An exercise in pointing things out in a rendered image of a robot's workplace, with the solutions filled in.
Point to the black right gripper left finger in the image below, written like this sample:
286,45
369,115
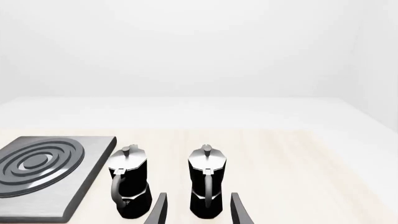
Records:
158,212

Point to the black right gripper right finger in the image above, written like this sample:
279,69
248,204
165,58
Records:
239,212

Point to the flat black stove plate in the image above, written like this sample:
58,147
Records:
46,172

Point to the black moka pot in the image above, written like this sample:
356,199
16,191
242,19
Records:
206,182
130,182

